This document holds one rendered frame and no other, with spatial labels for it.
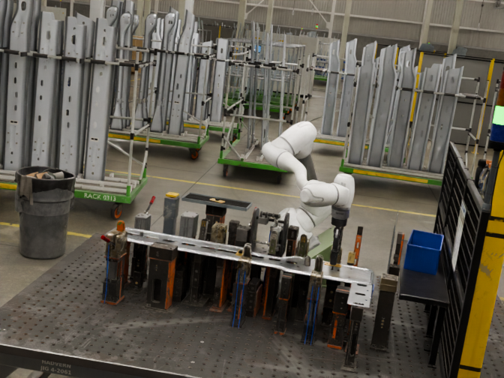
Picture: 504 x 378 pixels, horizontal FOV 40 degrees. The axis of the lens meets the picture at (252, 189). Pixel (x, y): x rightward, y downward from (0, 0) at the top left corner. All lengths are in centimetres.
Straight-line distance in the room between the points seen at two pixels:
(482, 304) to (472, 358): 23
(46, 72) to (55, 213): 215
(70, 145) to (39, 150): 34
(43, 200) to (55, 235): 34
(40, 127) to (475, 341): 573
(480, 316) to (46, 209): 397
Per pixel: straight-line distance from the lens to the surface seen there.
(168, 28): 1107
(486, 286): 287
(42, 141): 772
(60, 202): 596
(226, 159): 962
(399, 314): 383
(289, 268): 334
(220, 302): 352
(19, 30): 779
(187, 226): 363
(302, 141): 369
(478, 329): 293
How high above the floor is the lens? 211
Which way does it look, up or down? 13 degrees down
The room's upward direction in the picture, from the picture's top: 7 degrees clockwise
